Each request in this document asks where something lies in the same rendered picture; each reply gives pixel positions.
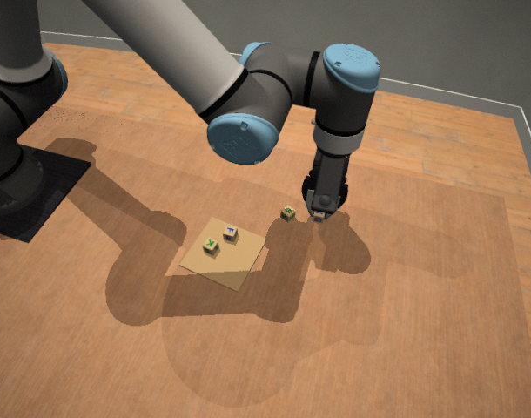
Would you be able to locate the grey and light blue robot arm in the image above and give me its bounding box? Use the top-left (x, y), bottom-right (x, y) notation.
top-left (0, 0), bottom-right (380, 215)

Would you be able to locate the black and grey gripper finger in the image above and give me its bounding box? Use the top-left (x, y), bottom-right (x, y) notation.
top-left (324, 184), bottom-right (348, 220)
top-left (301, 176), bottom-right (314, 217)

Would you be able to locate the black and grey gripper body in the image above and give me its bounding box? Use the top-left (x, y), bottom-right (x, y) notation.
top-left (308, 145), bottom-right (351, 193)

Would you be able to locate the tan flat mat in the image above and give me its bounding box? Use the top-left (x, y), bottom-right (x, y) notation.
top-left (179, 217), bottom-right (267, 292)

